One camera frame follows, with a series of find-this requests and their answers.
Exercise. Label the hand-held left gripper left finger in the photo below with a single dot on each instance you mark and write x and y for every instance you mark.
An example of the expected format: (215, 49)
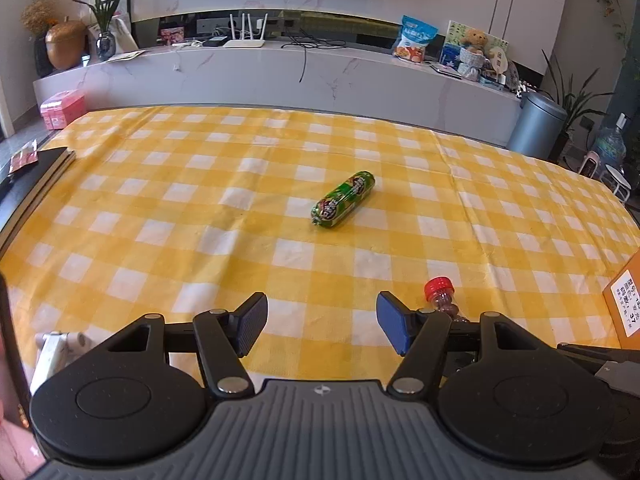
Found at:
(252, 321)

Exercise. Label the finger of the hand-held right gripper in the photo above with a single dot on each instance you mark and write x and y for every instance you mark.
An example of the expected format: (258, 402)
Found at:
(590, 357)

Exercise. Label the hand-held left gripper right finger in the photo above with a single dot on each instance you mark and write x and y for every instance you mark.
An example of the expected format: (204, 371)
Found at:
(392, 321)

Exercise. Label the orange cardboard box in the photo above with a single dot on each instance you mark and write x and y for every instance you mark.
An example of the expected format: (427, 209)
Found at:
(611, 321)

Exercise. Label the small bottle with red cap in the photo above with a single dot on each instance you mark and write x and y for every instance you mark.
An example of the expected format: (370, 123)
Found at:
(440, 295)

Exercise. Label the green sausage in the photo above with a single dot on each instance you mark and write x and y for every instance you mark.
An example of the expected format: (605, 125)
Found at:
(342, 200)

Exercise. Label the yellow checked tablecloth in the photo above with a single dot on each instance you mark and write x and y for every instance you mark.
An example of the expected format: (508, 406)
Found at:
(200, 210)

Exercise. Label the white stool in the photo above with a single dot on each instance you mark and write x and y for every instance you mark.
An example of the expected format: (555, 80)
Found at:
(616, 182)

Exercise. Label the white stand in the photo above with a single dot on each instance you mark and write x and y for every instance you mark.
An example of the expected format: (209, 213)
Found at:
(52, 360)

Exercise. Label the blue water jug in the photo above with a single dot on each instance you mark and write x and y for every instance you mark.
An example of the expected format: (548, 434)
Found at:
(609, 147)

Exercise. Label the grey trash can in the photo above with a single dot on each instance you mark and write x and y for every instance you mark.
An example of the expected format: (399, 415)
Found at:
(537, 127)

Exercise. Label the white marble television cabinet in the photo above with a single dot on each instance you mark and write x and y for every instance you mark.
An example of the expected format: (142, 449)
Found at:
(250, 80)

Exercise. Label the large potted plant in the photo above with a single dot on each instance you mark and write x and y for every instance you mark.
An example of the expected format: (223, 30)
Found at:
(575, 105)

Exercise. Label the dark book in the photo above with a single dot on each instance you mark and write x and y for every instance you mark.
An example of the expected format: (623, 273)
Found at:
(35, 185)

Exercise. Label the blue tissue pack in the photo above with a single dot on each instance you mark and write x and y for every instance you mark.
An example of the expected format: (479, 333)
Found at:
(451, 55)

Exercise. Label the white router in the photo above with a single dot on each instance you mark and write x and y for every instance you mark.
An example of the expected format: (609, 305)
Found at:
(244, 43)

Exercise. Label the teddy bear in basket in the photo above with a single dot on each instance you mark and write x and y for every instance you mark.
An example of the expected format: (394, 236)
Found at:
(472, 55)

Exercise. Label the blue snack bag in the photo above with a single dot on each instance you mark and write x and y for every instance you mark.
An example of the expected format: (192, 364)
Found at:
(415, 40)

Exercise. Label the red packet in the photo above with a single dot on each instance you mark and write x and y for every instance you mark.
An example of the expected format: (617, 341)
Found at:
(22, 157)

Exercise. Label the black set-top box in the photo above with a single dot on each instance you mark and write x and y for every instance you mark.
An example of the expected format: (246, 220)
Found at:
(216, 41)

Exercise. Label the pink box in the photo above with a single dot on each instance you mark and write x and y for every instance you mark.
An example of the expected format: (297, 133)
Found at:
(62, 110)

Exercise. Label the round paper fan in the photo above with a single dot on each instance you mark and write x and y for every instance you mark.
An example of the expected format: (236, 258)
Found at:
(500, 57)

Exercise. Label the green printed card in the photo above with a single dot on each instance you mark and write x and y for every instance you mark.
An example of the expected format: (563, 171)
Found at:
(457, 32)

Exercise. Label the green plant in glass vase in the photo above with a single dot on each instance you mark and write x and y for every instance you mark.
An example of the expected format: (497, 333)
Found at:
(106, 42)

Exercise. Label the gold acorn vase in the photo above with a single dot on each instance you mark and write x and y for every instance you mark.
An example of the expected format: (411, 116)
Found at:
(65, 45)

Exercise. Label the dried flowers in dark vase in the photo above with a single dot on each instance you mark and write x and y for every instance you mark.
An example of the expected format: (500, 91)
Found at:
(39, 20)

